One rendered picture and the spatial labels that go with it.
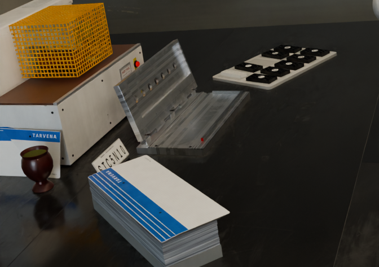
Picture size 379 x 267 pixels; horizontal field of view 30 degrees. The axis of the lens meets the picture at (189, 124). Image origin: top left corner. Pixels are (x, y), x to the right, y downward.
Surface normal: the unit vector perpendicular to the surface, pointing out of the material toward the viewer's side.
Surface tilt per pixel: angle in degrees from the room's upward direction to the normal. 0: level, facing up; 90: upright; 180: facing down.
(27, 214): 0
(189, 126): 0
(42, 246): 0
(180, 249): 90
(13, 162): 63
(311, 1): 90
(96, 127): 90
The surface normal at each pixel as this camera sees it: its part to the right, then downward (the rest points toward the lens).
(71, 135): 0.92, 0.01
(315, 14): -0.33, 0.40
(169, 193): -0.14, -0.92
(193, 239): 0.48, 0.26
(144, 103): 0.85, -0.23
